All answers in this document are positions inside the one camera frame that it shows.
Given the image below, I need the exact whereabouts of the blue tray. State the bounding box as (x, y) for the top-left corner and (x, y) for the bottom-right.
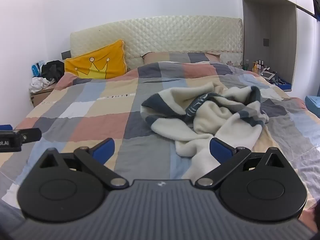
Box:
(271, 75), (292, 91)

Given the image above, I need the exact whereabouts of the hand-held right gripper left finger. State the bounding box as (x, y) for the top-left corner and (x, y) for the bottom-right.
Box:
(37, 137), (129, 189)

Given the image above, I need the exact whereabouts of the black cloth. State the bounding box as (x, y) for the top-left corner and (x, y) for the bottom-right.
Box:
(40, 60), (65, 83)

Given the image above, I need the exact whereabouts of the blue plastic bag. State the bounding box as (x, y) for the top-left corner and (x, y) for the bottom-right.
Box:
(31, 60), (47, 78)

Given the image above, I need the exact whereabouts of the blue box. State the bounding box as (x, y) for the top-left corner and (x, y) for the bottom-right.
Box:
(305, 95), (320, 118)

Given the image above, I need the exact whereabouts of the pink pillow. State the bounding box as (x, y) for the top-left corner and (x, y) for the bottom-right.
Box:
(142, 51), (222, 64)

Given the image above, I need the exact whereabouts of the patchwork checked quilt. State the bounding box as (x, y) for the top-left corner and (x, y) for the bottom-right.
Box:
(0, 52), (320, 230)

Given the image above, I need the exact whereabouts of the yellow crown print pillow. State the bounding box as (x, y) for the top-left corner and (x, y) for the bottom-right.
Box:
(64, 39), (128, 80)

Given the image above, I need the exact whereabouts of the grey built-in cabinet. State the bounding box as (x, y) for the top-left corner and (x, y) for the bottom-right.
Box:
(239, 0), (317, 92)

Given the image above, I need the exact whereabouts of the cream and blue striped sweater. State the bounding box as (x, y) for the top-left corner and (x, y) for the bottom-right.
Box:
(140, 81), (270, 180)

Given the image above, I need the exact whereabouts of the white tablet device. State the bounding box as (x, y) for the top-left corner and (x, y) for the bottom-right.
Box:
(260, 71), (276, 81)

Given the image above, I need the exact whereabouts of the cream quilted headboard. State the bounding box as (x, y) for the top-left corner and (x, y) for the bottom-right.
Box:
(69, 16), (244, 71)

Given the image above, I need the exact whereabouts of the row of cosmetic bottles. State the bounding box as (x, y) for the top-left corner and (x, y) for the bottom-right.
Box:
(244, 59), (270, 75)

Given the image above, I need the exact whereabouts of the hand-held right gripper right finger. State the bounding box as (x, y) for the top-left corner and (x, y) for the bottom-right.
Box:
(195, 137), (288, 189)

